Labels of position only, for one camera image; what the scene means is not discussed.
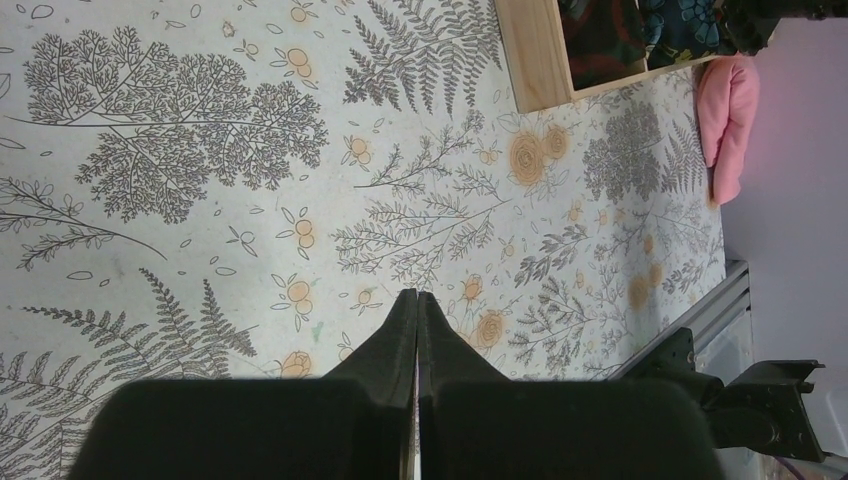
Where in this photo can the dark rolled necktie in tray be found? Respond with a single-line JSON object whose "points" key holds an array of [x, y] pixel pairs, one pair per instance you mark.
{"points": [[604, 40]]}

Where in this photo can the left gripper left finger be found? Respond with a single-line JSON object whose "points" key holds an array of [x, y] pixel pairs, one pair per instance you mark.
{"points": [[354, 422]]}

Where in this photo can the wooden compartment tray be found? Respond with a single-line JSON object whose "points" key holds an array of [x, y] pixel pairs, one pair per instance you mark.
{"points": [[538, 64]]}

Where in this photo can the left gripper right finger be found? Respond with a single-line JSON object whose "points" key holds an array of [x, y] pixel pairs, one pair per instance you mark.
{"points": [[475, 423]]}

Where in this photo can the blue floral necktie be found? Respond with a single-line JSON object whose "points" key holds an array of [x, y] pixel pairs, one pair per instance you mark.
{"points": [[677, 31]]}

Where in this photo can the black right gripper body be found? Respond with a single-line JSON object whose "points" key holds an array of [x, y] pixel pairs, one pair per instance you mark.
{"points": [[750, 24]]}

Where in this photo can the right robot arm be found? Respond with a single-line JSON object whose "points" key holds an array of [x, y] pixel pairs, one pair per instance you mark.
{"points": [[782, 408]]}

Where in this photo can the pink folded cloth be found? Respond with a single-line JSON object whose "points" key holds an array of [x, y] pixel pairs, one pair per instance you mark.
{"points": [[727, 100]]}

